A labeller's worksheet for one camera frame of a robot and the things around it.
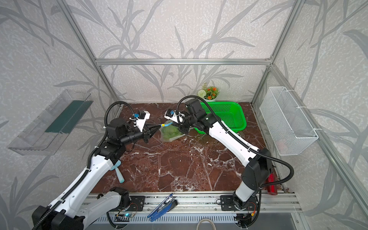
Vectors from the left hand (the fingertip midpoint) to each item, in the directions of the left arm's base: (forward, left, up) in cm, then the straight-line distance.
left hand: (159, 127), depth 70 cm
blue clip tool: (-30, -3, -27) cm, 40 cm away
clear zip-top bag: (+5, -3, -2) cm, 6 cm away
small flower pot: (+41, -30, -15) cm, 53 cm away
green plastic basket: (+32, -47, -27) cm, 63 cm away
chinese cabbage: (+2, -1, -6) cm, 7 cm away
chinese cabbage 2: (+8, -5, -15) cm, 18 cm away
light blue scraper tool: (-15, +25, -28) cm, 40 cm away
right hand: (+5, -6, -2) cm, 8 cm away
